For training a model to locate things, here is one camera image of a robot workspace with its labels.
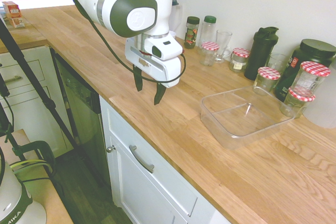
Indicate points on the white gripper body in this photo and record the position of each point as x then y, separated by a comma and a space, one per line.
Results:
168, 73

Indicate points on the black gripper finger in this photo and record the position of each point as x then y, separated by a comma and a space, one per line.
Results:
159, 93
138, 79

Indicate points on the clear rectangular plastic container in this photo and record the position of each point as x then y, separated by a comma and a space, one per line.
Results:
244, 119

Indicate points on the white mug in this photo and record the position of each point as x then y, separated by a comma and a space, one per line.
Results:
173, 35

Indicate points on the spice jar dark green lid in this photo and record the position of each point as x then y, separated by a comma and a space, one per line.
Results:
192, 32

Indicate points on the clear pitcher green lid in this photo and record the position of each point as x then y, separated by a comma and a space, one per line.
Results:
177, 16

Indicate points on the clear bottle green cap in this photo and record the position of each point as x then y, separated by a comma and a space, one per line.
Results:
208, 31

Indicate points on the tall clear drinking glass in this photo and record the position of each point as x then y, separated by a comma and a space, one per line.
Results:
223, 41

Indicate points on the black dishwasher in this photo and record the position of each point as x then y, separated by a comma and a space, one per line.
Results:
78, 108

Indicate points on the labelled glass jar gingham lid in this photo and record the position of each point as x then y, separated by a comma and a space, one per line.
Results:
239, 61

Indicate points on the silver cabinet knob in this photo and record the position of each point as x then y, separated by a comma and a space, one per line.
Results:
110, 148

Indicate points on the black shaker bottle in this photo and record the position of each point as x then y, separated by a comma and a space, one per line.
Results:
261, 53

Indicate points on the small glass jar gingham lid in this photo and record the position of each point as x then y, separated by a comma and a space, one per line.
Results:
267, 81

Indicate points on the white side cabinet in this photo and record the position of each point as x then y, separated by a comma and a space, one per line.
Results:
31, 77

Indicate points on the short clear glass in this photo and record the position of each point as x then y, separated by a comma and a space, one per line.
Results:
277, 62

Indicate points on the black tripod leg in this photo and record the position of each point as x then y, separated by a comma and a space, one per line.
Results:
26, 66

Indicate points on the black table clamp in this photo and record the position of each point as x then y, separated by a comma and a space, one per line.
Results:
42, 148

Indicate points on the orange food box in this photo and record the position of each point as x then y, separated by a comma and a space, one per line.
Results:
11, 10
17, 22

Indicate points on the dark green protein powder tub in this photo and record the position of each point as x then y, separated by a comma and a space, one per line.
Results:
309, 53

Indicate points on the faceted glass jar gingham lid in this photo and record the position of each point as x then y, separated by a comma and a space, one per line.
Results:
312, 79

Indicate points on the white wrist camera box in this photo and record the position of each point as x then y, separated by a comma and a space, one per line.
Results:
168, 47

